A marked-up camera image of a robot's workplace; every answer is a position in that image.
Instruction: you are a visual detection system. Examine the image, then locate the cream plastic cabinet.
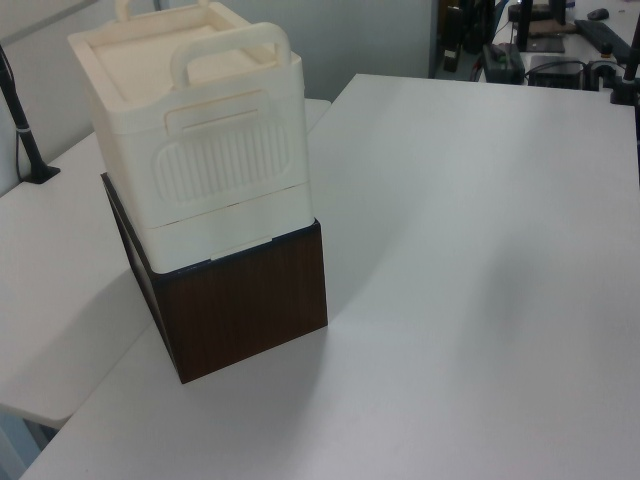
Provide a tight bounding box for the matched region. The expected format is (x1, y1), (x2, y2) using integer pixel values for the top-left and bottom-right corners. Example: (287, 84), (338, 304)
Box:
(67, 0), (317, 275)

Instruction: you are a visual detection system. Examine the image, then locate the brown wooden drawer box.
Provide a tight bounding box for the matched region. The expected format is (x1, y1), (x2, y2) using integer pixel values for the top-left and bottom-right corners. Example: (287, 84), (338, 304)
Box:
(100, 172), (329, 385)

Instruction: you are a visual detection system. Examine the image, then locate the tall black box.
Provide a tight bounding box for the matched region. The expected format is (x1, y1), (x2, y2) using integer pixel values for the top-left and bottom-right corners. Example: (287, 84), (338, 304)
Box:
(442, 5), (464, 72)

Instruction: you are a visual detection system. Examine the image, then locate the green black device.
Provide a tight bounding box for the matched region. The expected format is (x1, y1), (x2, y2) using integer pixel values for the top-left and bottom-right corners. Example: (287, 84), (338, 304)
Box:
(480, 42), (526, 84)

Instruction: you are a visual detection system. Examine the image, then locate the black electronics box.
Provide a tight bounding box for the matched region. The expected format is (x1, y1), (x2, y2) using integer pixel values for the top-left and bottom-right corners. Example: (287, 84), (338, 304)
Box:
(524, 54), (587, 91)

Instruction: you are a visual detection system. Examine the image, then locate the black monitor stand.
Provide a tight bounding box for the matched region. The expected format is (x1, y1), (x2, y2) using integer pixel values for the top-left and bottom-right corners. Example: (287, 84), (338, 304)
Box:
(508, 0), (567, 54)

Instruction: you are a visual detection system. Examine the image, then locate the black pole stand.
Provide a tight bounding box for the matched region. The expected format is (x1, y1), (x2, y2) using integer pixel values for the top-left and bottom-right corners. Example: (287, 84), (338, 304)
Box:
(0, 44), (62, 186)

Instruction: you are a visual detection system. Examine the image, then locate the black keyboard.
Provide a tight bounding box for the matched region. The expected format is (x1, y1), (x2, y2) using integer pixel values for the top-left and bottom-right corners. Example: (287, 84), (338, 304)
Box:
(574, 18), (640, 60)

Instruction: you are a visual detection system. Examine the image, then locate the black clamp mount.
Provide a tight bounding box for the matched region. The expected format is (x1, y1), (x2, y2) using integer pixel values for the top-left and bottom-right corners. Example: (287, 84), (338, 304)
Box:
(607, 0), (640, 106)

